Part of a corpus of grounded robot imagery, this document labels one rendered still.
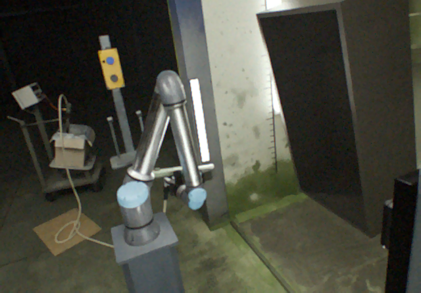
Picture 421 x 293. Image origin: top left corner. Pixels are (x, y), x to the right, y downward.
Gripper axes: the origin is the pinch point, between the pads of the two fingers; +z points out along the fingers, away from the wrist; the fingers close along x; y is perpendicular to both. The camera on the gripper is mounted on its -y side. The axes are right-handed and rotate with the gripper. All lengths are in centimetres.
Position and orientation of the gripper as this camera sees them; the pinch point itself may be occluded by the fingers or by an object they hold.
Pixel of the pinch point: (166, 176)
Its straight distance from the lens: 207.9
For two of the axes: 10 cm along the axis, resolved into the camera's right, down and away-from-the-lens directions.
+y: -1.0, 9.6, 2.7
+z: -5.7, -2.8, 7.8
